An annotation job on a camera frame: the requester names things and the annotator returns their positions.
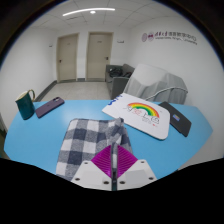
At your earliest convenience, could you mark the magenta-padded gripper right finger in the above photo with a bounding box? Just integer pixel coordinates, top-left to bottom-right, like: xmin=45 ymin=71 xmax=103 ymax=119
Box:
xmin=116 ymin=143 xmax=158 ymax=191

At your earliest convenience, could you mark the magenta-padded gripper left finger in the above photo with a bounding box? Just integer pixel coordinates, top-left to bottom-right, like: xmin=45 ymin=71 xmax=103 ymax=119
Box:
xmin=70 ymin=144 xmax=114 ymax=191

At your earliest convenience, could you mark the grey white checked towel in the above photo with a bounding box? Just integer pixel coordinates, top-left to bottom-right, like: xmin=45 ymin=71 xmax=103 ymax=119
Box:
xmin=55 ymin=116 xmax=135 ymax=183

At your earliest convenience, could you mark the white board with rainbow print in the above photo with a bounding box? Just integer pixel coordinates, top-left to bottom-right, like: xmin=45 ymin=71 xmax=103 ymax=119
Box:
xmin=101 ymin=92 xmax=171 ymax=141

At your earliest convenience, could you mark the black flat tablet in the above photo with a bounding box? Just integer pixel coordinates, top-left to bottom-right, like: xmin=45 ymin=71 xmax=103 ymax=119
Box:
xmin=158 ymin=101 xmax=193 ymax=138

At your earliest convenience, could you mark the purple smartphone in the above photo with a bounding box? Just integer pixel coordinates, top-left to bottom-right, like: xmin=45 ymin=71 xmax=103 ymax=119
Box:
xmin=35 ymin=96 xmax=66 ymax=119

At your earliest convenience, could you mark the grey sofa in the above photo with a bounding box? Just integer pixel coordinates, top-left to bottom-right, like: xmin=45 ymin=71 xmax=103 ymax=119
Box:
xmin=105 ymin=63 xmax=136 ymax=100

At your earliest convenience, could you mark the dark teal mug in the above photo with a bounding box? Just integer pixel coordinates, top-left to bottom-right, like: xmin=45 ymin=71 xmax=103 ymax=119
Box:
xmin=14 ymin=88 xmax=37 ymax=121

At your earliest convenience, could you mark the dark bag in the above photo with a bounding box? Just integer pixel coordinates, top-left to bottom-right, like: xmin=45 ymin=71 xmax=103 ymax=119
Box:
xmin=109 ymin=67 xmax=124 ymax=79

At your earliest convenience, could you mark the beige door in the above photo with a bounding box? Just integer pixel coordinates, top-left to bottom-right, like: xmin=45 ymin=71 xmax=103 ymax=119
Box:
xmin=85 ymin=31 xmax=114 ymax=81
xmin=55 ymin=33 xmax=80 ymax=83

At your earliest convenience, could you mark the long ceiling light strip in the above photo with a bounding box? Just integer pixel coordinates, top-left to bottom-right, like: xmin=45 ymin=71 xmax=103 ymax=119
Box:
xmin=62 ymin=7 xmax=116 ymax=17

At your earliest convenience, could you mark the red wall logo lettering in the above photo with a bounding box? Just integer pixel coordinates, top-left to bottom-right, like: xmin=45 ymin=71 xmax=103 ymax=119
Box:
xmin=141 ymin=30 xmax=198 ymax=46

